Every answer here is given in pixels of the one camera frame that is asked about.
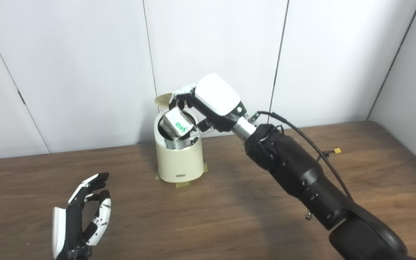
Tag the round cream bin lid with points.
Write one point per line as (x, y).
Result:
(164, 99)

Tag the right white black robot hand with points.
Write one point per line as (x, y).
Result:
(217, 97)

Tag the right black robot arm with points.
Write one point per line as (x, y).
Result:
(291, 166)

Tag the green white milk carton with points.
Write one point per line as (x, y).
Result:
(175, 122)

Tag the cream-colored bin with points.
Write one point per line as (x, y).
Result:
(179, 162)

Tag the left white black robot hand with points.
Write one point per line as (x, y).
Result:
(72, 220)

